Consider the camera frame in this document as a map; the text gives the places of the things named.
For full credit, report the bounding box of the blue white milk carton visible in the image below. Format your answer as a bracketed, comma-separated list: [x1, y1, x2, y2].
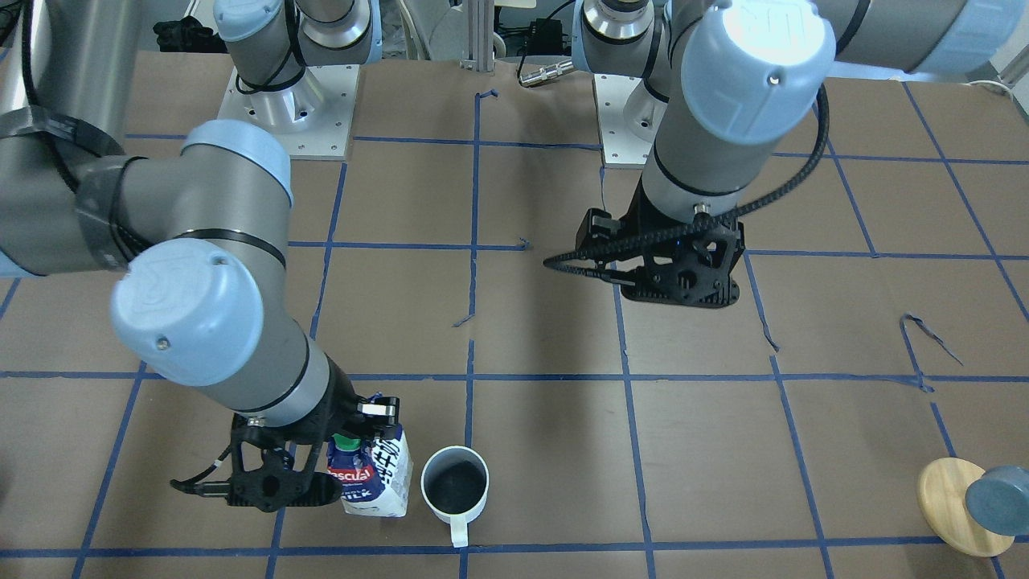
[326, 425, 414, 518]

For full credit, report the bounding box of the wooden mug tree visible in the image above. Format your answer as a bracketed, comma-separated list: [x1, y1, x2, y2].
[916, 457, 1015, 558]

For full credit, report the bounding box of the aluminium frame post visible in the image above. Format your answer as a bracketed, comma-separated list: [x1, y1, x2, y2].
[459, 0, 495, 76]

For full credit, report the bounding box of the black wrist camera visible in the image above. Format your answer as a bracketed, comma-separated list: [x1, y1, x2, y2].
[170, 411, 342, 513]

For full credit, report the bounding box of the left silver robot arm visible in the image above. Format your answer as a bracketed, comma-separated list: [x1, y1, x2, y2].
[545, 1, 1027, 302]

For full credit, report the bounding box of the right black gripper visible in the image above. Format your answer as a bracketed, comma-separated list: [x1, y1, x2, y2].
[305, 362, 401, 445]

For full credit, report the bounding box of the blue cup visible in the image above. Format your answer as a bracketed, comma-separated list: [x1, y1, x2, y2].
[964, 465, 1028, 536]

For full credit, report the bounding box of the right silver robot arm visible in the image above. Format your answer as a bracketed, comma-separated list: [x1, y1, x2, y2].
[2, 1, 400, 444]

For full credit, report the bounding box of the white mug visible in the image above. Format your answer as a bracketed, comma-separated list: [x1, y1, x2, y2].
[420, 445, 491, 548]

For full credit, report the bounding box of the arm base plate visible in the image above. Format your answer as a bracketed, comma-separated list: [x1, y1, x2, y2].
[216, 64, 361, 162]
[594, 74, 666, 169]

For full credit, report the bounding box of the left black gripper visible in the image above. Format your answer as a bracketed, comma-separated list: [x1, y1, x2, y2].
[576, 183, 741, 278]

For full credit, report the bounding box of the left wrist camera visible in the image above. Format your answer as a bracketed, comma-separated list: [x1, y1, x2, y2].
[620, 224, 745, 309]

